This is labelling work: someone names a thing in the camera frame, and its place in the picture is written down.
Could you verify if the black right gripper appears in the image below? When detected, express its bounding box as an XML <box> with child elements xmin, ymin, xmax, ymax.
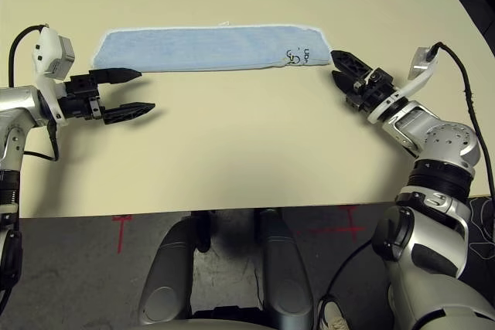
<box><xmin>330</xmin><ymin>49</ymin><xmax>399</xmax><ymax>114</ymax></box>

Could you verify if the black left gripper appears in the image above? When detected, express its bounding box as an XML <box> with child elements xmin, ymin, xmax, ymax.
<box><xmin>56</xmin><ymin>67</ymin><xmax>157</xmax><ymax>127</ymax></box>

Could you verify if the light blue white-trimmed towel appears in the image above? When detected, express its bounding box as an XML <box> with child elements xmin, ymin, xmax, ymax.
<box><xmin>90</xmin><ymin>20</ymin><xmax>333</xmax><ymax>73</ymax></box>

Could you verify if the black foam floor mat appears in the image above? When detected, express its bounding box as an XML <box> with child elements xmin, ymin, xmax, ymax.
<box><xmin>435</xmin><ymin>0</ymin><xmax>495</xmax><ymax>51</ymax></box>

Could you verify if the dark grey robot left leg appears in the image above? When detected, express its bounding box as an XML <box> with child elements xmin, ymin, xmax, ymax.
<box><xmin>138</xmin><ymin>213</ymin><xmax>195</xmax><ymax>325</ymax></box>

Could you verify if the black mat with white outline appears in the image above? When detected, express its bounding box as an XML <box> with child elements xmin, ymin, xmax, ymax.
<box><xmin>462</xmin><ymin>194</ymin><xmax>495</xmax><ymax>270</ymax></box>

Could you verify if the grey white sneaker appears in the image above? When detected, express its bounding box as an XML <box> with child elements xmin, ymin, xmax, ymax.
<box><xmin>316</xmin><ymin>298</ymin><xmax>350</xmax><ymax>330</ymax></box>

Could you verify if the grey robot torso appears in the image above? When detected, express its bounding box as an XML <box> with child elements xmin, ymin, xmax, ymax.
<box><xmin>166</xmin><ymin>306</ymin><xmax>322</xmax><ymax>330</ymax></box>

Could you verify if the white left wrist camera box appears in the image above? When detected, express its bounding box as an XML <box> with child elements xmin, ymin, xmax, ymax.
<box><xmin>31</xmin><ymin>26</ymin><xmax>76</xmax><ymax>127</ymax></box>

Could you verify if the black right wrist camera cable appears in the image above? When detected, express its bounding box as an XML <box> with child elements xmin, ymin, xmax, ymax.
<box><xmin>326</xmin><ymin>42</ymin><xmax>495</xmax><ymax>308</ymax></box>

